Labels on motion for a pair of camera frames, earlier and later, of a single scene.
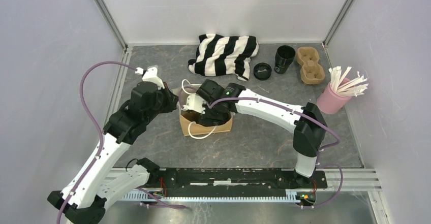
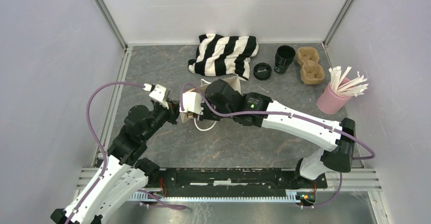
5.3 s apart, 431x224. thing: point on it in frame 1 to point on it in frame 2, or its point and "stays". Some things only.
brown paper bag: (192, 130) to (185, 117)
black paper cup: (284, 56) stays
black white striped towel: (217, 55) stays
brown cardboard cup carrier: (311, 72) stays
